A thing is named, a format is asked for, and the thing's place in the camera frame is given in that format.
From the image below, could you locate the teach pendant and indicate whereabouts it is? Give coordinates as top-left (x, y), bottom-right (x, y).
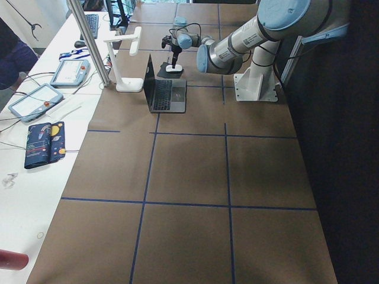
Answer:
top-left (8, 83), bottom-right (63, 122)
top-left (50, 59), bottom-right (90, 88)

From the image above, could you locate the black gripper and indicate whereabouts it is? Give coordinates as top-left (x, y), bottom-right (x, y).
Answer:
top-left (161, 35), bottom-right (181, 68)

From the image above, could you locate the grey laptop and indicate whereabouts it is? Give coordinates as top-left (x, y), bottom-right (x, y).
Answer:
top-left (143, 54), bottom-right (187, 114)

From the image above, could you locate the teach pendant far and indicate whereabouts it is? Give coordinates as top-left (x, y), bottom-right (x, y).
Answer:
top-left (50, 59), bottom-right (90, 88)

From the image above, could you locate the dark space pattern pouch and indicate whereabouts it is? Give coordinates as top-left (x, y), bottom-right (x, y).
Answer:
top-left (24, 121), bottom-right (66, 169)

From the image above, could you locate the white computer mouse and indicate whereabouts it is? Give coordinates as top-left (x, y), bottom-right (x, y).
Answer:
top-left (165, 64), bottom-right (183, 73)

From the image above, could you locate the aluminium frame post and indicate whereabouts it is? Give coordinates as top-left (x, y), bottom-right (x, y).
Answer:
top-left (67, 0), bottom-right (110, 87)

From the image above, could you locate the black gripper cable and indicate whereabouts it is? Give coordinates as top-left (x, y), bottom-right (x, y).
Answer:
top-left (168, 22), bottom-right (202, 39)

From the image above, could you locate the black keyboard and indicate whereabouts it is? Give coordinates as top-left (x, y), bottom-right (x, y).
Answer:
top-left (85, 14), bottom-right (99, 38)

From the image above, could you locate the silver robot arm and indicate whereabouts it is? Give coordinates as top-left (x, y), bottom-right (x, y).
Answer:
top-left (162, 1), bottom-right (351, 75)

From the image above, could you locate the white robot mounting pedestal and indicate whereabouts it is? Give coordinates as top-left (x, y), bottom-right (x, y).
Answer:
top-left (233, 38), bottom-right (282, 103)

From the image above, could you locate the teach pendant near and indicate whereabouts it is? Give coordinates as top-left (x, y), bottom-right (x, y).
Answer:
top-left (8, 83), bottom-right (63, 122)

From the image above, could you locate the red cylinder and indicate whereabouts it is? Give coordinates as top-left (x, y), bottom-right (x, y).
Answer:
top-left (0, 250), bottom-right (29, 270)

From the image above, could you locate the black computer mouse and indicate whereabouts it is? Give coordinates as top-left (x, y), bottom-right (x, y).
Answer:
top-left (74, 41), bottom-right (86, 49)

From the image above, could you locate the person in dark clothes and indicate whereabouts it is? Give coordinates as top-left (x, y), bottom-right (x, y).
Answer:
top-left (1, 19), bottom-right (38, 90)

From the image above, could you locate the black mouse pad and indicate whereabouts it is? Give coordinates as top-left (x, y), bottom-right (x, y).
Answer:
top-left (158, 62), bottom-right (183, 79)

